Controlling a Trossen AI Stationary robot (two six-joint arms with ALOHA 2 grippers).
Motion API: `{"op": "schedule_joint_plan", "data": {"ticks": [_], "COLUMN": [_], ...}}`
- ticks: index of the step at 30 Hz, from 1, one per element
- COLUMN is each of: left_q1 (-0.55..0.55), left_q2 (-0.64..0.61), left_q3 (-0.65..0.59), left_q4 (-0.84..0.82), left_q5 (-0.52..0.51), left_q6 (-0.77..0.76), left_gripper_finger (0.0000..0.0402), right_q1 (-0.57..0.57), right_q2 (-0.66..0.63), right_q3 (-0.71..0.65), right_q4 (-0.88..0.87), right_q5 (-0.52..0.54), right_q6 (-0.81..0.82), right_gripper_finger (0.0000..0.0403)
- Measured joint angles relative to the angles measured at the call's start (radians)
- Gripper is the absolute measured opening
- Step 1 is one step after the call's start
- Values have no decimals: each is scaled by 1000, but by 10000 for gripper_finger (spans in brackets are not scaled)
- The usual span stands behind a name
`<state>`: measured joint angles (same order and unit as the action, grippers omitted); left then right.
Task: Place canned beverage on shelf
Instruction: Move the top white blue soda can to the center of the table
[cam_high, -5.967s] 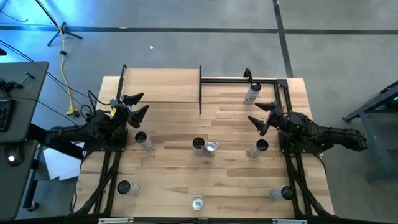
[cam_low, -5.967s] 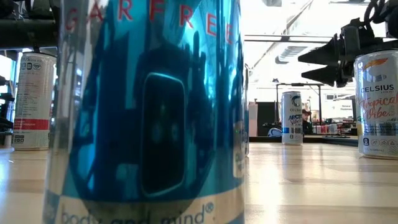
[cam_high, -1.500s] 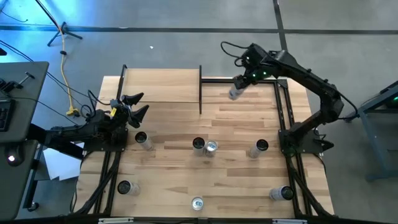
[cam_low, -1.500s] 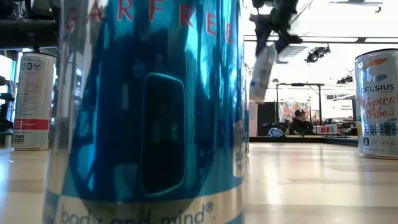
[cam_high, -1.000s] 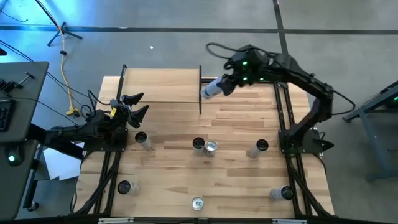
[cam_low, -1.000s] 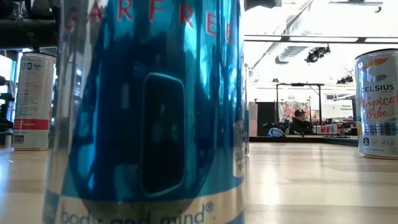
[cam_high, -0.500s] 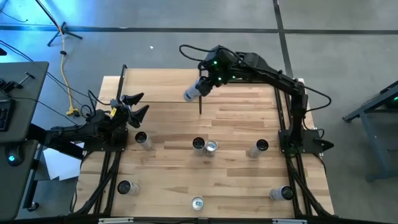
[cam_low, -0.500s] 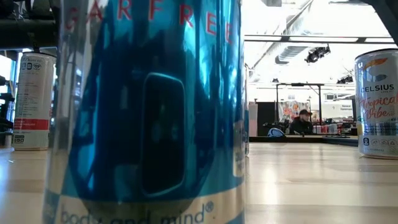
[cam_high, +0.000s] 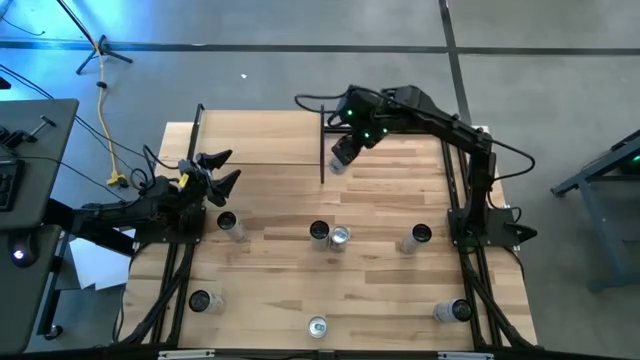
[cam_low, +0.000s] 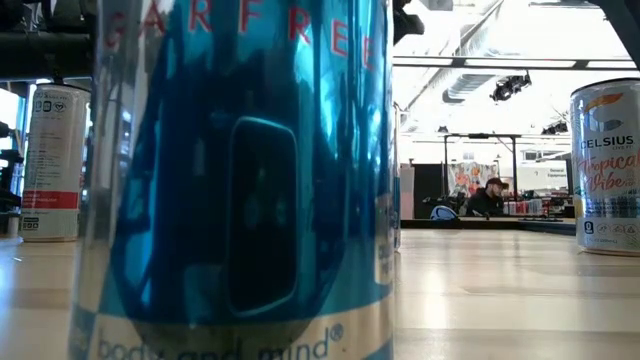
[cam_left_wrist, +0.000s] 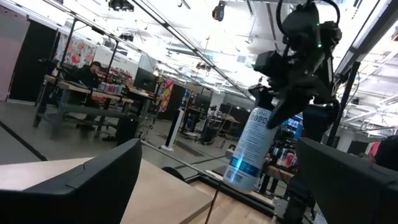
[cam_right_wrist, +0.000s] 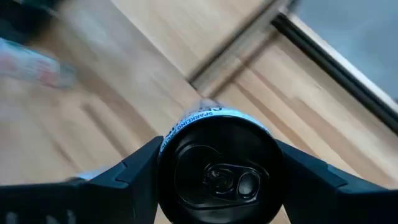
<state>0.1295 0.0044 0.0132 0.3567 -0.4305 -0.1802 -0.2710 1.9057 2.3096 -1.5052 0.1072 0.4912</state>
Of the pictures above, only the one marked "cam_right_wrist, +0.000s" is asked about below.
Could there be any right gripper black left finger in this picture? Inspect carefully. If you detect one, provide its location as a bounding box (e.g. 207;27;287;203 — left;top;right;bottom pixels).
0;136;165;224

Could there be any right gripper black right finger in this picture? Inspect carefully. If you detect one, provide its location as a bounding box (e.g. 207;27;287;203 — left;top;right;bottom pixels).
275;139;398;224

